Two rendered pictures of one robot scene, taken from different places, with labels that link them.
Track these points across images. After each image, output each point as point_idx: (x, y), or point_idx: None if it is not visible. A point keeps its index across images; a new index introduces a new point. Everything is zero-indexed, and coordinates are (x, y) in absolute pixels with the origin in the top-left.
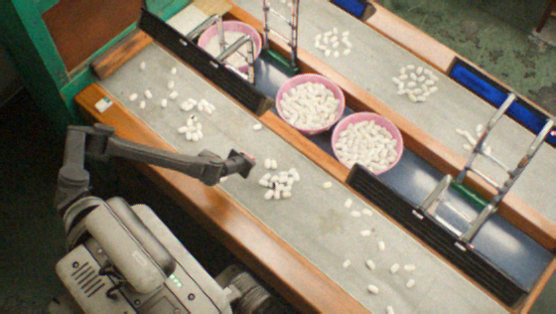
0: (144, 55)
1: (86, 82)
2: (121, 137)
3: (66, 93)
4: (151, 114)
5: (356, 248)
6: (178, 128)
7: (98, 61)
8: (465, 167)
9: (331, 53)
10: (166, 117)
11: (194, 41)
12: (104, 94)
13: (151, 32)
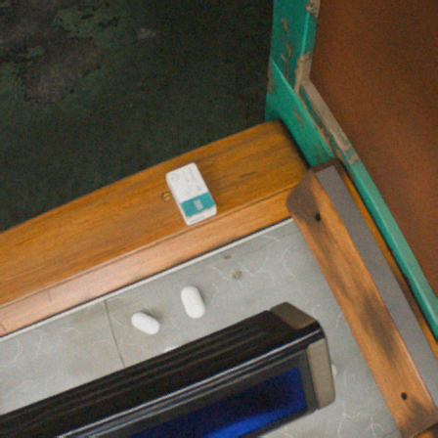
0: (375, 389)
1: (313, 164)
2: (43, 218)
3: (275, 86)
4: (99, 339)
5: None
6: (8, 398)
7: (333, 190)
8: None
9: None
10: (65, 379)
11: None
12: (240, 209)
13: (170, 354)
